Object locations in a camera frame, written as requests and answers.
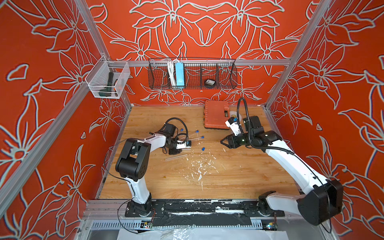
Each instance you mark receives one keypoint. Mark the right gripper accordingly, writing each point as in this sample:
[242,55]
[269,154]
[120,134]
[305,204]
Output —
[231,139]

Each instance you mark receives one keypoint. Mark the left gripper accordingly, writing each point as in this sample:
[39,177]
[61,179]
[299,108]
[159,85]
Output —
[174,152]

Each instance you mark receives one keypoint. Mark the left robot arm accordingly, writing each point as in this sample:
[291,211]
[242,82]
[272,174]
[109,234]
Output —
[132,164]

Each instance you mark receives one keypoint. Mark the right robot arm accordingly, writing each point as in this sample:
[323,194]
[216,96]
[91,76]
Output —
[322,198]

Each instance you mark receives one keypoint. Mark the white tape roll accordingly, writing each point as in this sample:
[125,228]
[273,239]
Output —
[235,115]

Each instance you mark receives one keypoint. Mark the orange tool case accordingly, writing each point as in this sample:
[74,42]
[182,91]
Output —
[216,113]

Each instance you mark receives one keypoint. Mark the small black device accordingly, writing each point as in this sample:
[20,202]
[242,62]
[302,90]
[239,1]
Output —
[210,83]

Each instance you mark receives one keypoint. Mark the light blue box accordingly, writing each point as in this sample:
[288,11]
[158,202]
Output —
[180,79]

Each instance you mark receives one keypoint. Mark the dark green tool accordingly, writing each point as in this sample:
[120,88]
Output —
[107,91]

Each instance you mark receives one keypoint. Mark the clear acrylic box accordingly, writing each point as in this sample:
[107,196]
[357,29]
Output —
[98,77]

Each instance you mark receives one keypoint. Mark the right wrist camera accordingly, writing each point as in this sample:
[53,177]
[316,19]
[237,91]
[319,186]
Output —
[233,124]

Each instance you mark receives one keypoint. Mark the black wire basket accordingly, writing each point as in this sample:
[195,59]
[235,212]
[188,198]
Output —
[162,74]

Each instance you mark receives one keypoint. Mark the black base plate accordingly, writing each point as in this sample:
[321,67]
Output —
[198,213]

